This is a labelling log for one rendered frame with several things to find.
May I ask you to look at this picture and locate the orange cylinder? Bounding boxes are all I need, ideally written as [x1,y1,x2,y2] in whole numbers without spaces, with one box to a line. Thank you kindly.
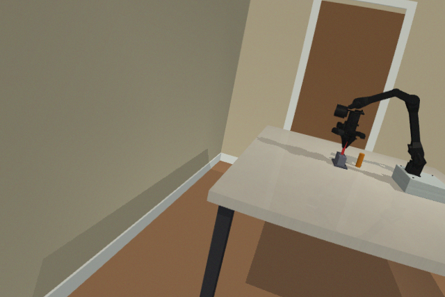
[355,153,365,168]

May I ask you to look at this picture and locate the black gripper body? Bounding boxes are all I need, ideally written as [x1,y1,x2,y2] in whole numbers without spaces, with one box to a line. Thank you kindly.
[332,120,366,139]

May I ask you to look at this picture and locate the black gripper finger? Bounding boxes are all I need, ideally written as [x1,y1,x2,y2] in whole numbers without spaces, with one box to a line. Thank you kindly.
[341,136,349,148]
[346,136,356,148]

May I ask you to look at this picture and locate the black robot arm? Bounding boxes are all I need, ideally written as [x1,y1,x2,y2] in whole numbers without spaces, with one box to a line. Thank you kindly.
[334,88,426,177]

